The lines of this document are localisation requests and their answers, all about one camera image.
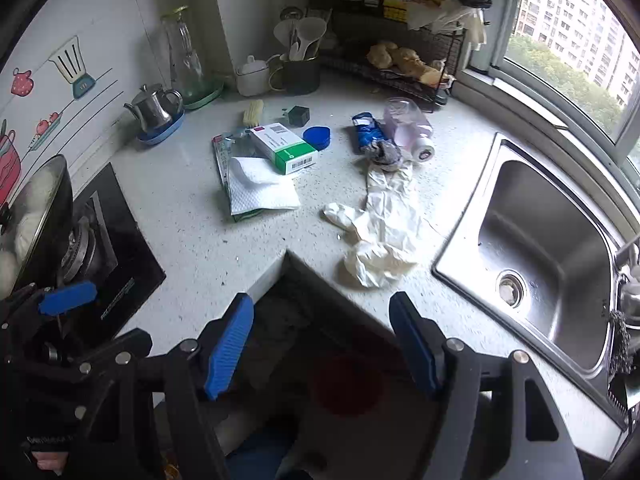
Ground steel faucet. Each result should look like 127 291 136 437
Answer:
612 235 640 331

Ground steel teapot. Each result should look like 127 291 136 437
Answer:
123 84 183 133

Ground clear plastic wrapper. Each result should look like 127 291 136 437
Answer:
212 130 266 223

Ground blue saucer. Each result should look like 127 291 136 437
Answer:
136 110 186 147

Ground black wok with glass lid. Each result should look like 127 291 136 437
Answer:
0 154 75 301

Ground blue tissue pack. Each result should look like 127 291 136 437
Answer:
351 112 388 155

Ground person's left hand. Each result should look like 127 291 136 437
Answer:
30 451 69 476

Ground blue round lid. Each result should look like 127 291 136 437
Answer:
303 126 331 152

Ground cartoon kitchen wall sticker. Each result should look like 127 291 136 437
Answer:
0 35 98 206

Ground grey cloth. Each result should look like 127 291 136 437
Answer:
367 141 403 168

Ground steel wool scourer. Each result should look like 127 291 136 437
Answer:
607 310 632 376

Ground red round bin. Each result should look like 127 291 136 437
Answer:
310 352 382 417

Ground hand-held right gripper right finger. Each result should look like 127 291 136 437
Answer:
389 291 586 480

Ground green plastic tray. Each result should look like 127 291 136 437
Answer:
180 77 224 111

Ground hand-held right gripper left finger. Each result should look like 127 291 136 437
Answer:
85 292 256 480

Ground black wire rack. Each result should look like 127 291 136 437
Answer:
307 7 468 113

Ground translucent plastic gloves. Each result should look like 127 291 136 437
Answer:
407 0 487 51

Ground white paper towel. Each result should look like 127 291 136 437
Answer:
227 156 302 216

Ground white latex glove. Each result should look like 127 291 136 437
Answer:
322 160 423 289

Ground tall glass pitcher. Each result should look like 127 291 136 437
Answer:
160 6 207 98

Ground yellow bristle scrub brush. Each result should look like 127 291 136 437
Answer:
242 100 265 127

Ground white and green carton box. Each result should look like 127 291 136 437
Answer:
247 122 319 176

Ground window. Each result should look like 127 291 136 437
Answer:
492 0 640 161

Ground black glass gas stove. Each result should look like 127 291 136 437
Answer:
30 162 167 356

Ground black mug with gold handle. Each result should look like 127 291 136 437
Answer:
269 54 322 96

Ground stainless steel sink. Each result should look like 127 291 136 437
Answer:
432 132 631 428

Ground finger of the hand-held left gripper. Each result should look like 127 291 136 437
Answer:
0 281 97 333
60 329 153 377

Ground white ceramic sugar bowl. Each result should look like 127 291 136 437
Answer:
235 55 273 97

